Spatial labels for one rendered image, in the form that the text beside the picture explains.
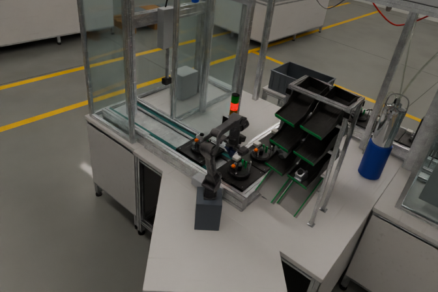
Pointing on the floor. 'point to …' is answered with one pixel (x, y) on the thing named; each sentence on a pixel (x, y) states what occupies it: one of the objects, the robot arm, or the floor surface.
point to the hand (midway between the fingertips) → (231, 152)
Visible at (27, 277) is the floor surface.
